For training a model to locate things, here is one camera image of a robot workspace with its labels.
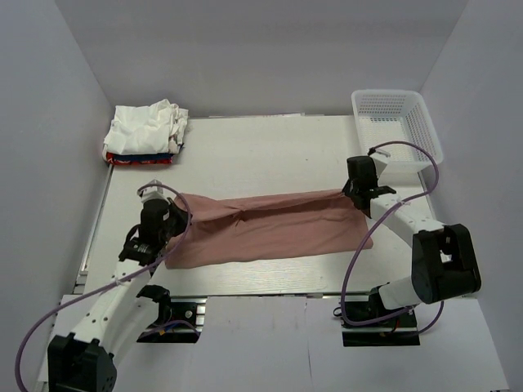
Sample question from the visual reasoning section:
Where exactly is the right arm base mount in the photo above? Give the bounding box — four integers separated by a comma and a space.
333, 297, 420, 347

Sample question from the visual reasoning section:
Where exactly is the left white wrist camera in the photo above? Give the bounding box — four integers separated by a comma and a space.
137, 179, 167, 203

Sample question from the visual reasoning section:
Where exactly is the pink t-shirt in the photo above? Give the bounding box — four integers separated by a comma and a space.
164, 189, 373, 270

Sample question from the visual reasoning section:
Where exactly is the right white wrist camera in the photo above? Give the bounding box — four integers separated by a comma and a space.
368, 148, 391, 177

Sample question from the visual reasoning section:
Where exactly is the white plastic mesh basket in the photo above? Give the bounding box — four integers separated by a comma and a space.
351, 89, 444, 174

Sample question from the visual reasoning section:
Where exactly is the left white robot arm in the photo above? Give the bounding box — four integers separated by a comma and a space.
47, 196, 191, 391

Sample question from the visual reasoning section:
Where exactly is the white t-shirt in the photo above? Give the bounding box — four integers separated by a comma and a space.
102, 99, 189, 155

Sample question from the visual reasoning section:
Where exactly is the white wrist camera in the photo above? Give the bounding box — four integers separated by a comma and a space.
137, 179, 167, 203
368, 148, 391, 177

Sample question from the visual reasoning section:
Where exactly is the red blue folded shirt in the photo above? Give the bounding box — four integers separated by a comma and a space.
101, 144, 179, 166

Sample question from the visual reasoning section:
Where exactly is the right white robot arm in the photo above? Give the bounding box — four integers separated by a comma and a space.
340, 154, 482, 327

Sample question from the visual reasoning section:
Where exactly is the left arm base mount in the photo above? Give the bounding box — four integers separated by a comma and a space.
137, 297, 207, 344

